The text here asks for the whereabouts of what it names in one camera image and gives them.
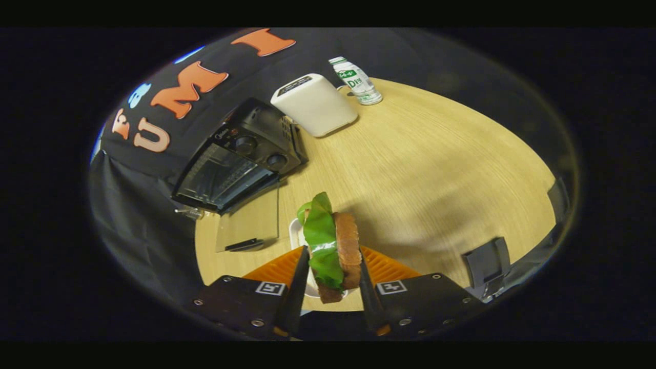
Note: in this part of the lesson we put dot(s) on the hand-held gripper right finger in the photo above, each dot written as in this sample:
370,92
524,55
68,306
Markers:
370,302

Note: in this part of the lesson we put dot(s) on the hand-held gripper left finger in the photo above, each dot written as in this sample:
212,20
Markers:
296,297

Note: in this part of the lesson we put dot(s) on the lettuce toast sandwich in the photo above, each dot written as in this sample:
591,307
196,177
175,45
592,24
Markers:
328,246

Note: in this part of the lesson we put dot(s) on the black toaster oven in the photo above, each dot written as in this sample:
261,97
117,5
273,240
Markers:
261,133

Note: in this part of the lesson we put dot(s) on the white bread toaster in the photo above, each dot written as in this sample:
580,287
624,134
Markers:
318,110

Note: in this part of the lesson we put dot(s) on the white plate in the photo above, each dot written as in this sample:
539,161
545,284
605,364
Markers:
294,233

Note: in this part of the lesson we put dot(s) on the white green label bottle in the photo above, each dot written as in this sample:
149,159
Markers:
359,82

